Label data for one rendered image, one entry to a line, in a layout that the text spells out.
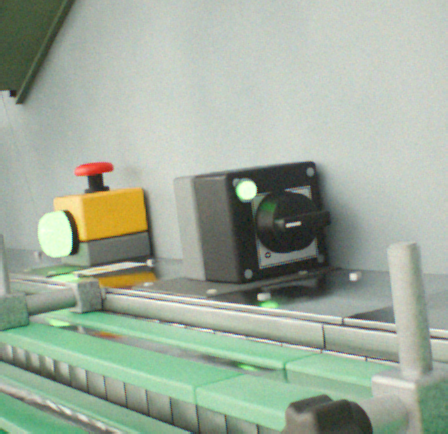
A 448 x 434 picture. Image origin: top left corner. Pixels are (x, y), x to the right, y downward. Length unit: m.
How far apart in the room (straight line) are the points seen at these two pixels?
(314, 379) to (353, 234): 0.24
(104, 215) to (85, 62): 0.20
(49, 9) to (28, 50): 0.08
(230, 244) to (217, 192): 0.04
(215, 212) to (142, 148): 0.29
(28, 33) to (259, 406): 0.75
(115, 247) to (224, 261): 0.27
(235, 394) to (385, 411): 0.13
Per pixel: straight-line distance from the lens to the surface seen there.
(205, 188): 0.70
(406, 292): 0.35
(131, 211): 0.96
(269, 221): 0.67
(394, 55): 0.65
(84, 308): 0.78
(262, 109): 0.78
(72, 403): 0.81
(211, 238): 0.70
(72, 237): 0.95
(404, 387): 0.35
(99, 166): 0.96
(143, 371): 0.54
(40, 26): 1.12
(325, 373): 0.49
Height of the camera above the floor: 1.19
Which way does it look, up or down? 31 degrees down
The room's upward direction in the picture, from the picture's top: 99 degrees counter-clockwise
